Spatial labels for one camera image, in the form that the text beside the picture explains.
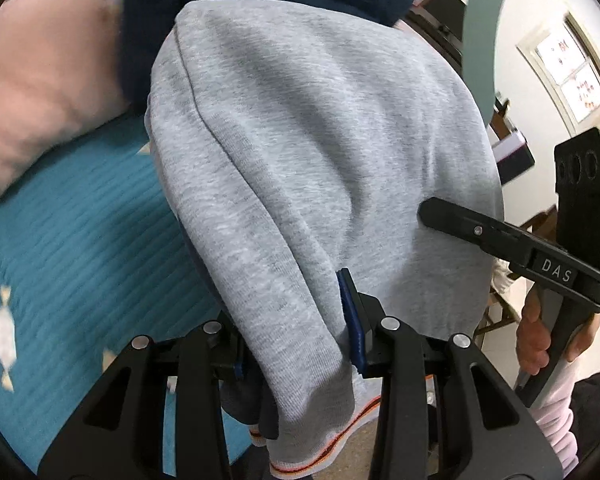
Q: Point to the person's right hand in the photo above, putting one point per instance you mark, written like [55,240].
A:
[530,335]

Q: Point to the white-framed window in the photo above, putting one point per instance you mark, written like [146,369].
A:
[570,65]

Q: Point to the black cabinet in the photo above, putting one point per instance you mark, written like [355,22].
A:
[435,20]

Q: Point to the teal fish-print bedspread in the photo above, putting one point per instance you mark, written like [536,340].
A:
[80,240]

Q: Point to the pink pillow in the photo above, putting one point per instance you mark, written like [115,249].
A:
[40,85]

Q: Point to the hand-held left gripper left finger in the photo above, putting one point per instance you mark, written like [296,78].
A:
[200,370]

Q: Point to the grey and navy sweatshirt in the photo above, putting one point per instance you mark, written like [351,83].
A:
[305,160]

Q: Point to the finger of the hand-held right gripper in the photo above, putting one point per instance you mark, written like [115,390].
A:
[472,227]

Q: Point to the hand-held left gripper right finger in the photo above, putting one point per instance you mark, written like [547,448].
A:
[354,325]

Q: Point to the person's pink-sleeved right forearm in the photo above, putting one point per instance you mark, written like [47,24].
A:
[555,420]

